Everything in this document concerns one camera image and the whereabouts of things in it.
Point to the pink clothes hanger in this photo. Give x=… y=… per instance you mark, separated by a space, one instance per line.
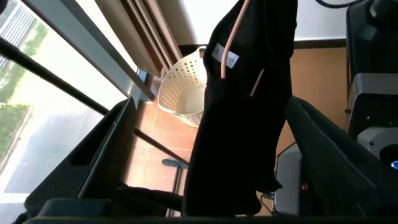
x=228 y=46

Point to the black clothes rack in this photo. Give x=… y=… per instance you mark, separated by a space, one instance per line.
x=62 y=84

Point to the black garment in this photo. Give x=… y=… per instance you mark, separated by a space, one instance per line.
x=236 y=140

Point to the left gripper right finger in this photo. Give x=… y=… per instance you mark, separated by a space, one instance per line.
x=348 y=174

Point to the window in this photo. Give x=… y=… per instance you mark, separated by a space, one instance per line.
x=46 y=124

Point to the white laundry basket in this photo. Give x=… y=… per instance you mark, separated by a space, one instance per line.
x=183 y=87

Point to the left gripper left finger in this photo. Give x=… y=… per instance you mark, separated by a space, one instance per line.
x=93 y=168

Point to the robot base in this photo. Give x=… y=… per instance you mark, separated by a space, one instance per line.
x=373 y=93

